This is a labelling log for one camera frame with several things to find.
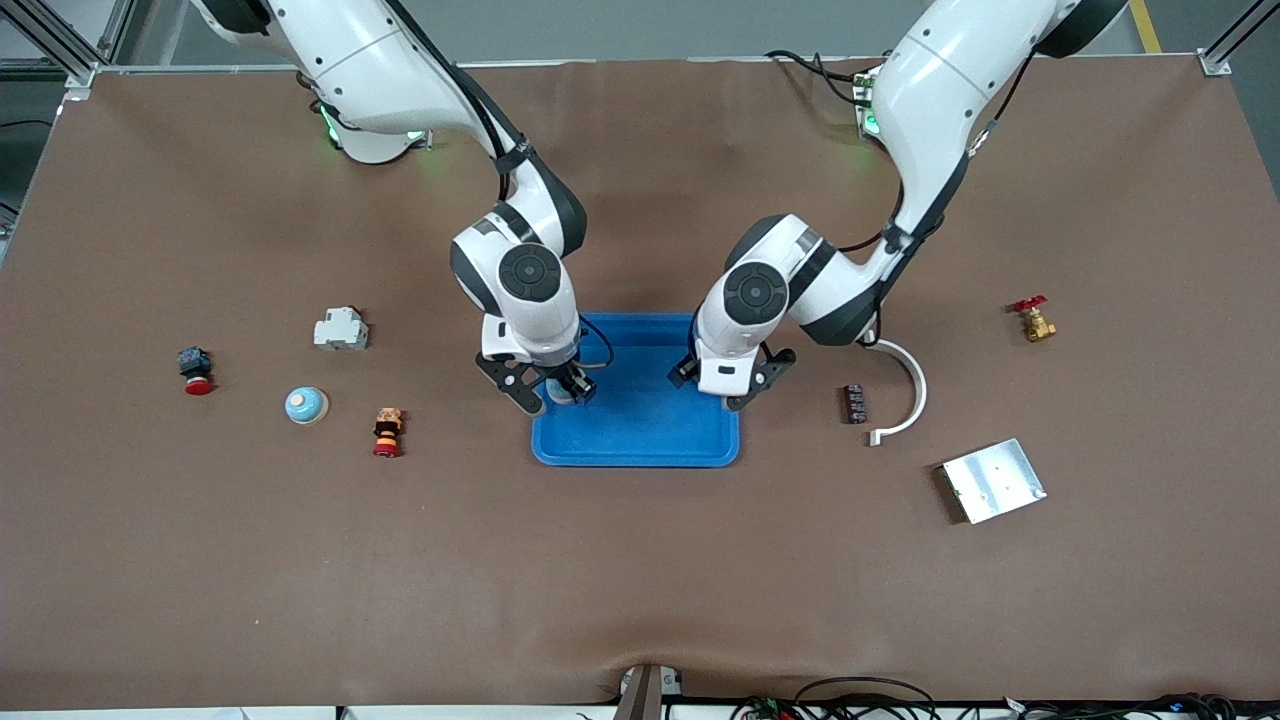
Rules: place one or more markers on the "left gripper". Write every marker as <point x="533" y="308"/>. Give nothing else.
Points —
<point x="687" y="370"/>

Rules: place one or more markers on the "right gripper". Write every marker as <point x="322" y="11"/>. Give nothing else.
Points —
<point x="578" y="381"/>

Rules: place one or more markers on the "blue desk bell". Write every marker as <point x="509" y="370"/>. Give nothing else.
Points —
<point x="560" y="393"/>
<point x="306" y="406"/>

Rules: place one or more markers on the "dark brown electrolytic capacitor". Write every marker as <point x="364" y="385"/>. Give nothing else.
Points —
<point x="853" y="403"/>

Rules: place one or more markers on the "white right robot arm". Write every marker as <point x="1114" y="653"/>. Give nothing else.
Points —
<point x="350" y="60"/>

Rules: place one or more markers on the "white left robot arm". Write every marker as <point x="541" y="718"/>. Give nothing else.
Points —
<point x="930" y="90"/>

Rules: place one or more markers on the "blue plastic tray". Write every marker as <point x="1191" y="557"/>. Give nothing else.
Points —
<point x="640" y="430"/>

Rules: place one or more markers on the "red yellow emergency stop button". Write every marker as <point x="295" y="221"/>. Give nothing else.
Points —
<point x="388" y="430"/>

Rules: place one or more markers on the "brown table mat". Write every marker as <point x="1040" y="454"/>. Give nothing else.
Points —
<point x="640" y="580"/>

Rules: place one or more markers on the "white circuit breaker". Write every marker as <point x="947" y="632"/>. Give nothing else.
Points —
<point x="340" y="330"/>

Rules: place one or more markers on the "white semicircular pipe clamp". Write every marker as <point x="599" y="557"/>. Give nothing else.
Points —
<point x="921" y="400"/>

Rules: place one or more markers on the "square aluminium plate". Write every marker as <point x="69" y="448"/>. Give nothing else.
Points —
<point x="995" y="480"/>

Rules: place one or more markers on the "red button black base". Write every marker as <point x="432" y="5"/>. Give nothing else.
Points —
<point x="199" y="385"/>

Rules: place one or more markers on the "grey table edge bracket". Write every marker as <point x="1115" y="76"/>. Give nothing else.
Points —
<point x="640" y="700"/>

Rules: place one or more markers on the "aluminium frame post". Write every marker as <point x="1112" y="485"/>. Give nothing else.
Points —
<point x="1215" y="62"/>
<point x="70" y="60"/>

